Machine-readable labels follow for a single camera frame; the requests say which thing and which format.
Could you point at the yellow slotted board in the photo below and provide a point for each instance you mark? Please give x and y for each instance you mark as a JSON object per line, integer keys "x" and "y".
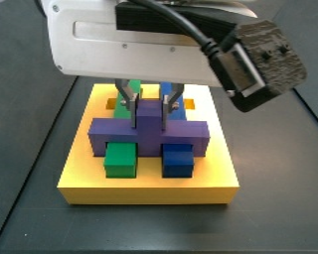
{"x": 214, "y": 184}

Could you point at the purple three-legged block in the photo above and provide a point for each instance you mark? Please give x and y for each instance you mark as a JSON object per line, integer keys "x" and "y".
{"x": 115, "y": 130}

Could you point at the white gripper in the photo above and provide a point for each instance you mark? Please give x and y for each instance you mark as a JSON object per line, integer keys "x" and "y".
{"x": 91, "y": 48}

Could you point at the blue rectangular bar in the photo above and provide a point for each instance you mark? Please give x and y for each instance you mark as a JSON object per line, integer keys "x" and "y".
{"x": 177, "y": 155}

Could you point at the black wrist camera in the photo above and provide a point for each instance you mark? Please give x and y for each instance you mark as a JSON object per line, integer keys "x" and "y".
{"x": 249, "y": 53}

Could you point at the green rectangular bar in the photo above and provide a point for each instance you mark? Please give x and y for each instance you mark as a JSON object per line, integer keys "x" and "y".
{"x": 120, "y": 154}

